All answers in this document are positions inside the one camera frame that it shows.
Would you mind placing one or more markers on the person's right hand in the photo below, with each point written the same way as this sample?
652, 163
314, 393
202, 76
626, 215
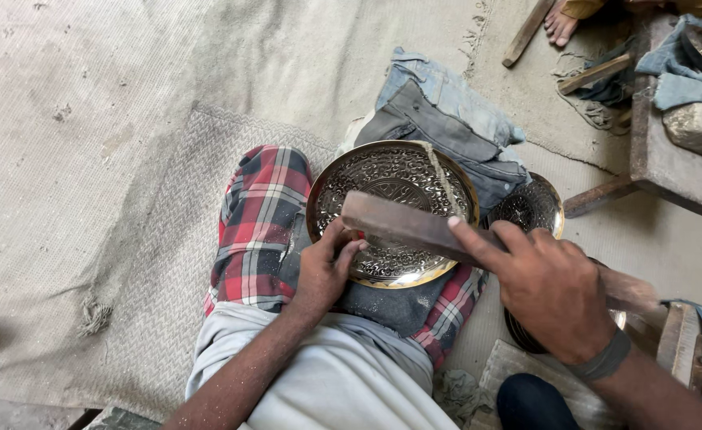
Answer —
551, 292

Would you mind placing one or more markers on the person's left hand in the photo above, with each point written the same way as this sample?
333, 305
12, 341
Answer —
321, 275

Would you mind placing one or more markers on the brown wooden mallet bar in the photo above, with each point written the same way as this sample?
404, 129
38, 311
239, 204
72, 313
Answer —
405, 227

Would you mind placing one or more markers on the large engraved brass plate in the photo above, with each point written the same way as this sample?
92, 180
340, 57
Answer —
387, 173

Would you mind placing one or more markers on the stack of brass plates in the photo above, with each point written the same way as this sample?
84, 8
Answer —
521, 337

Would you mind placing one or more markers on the red plaid lungi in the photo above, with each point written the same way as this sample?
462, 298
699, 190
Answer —
261, 227

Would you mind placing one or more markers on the flat grey stone slab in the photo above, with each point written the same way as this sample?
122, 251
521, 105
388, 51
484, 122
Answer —
509, 361

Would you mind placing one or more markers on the dark grey lap cloth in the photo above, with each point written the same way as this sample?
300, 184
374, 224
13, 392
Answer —
396, 304

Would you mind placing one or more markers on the grey wristband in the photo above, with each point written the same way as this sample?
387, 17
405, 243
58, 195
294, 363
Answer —
603, 361

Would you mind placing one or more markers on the small engraved brass plate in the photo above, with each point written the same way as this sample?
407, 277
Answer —
527, 206

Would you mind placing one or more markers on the white shirt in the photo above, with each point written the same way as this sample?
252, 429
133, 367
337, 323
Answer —
327, 382

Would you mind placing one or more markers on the dark blue rounded object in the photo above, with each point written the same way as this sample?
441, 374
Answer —
536, 403

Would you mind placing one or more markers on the crumpled grey rag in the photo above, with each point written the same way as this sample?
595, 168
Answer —
461, 394

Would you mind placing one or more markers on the small wooden stool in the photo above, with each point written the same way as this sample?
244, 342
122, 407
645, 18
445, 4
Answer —
679, 343

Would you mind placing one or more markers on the worn wooden work bench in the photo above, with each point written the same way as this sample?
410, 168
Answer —
667, 161

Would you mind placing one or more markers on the beige zigzag woven mat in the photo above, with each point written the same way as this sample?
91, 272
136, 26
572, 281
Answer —
148, 239

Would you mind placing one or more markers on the frayed dirty rag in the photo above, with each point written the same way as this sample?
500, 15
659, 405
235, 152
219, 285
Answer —
593, 104

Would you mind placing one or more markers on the faded denim cloth bundle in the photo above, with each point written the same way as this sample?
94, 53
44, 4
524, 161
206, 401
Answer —
440, 113

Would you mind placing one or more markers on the grey stone block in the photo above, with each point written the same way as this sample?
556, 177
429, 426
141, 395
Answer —
700, 128

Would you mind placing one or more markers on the short wooden stick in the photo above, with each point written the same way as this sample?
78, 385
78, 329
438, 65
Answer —
594, 74

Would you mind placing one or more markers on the grey felt floor cloth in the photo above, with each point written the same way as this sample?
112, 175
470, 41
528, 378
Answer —
267, 54

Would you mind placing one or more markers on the light blue cloth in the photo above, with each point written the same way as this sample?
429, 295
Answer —
679, 77

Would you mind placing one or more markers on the long wooden stick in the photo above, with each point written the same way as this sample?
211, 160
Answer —
527, 33

